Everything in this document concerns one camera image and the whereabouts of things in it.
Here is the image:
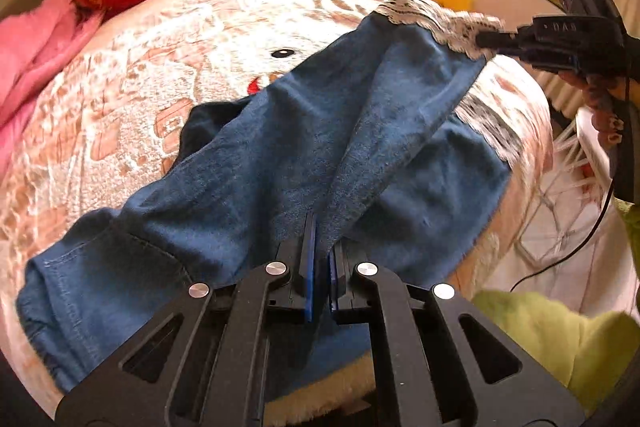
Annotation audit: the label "person's right hand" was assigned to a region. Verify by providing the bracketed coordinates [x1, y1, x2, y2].
[559, 71, 631, 148]

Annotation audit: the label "yellow-green garment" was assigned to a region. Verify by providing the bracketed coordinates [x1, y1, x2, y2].
[470, 196, 640, 419]

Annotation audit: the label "pink quilt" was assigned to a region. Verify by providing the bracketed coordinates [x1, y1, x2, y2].
[0, 0, 106, 178]

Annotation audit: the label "black cable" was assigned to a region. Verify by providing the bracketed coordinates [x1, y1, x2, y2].
[509, 72, 633, 294]

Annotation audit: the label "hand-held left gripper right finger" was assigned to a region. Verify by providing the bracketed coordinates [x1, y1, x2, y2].
[327, 241, 586, 427]

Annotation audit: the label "blue pants with lace hem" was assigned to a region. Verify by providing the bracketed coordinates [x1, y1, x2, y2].
[15, 0, 521, 393]

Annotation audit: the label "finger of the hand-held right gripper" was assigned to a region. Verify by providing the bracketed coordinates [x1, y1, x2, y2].
[475, 29, 526, 56]

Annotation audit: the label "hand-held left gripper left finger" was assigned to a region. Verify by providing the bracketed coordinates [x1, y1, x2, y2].
[55, 211, 318, 427]

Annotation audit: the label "peach and white printed blanket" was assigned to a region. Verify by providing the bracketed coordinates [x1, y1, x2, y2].
[0, 0, 556, 427]

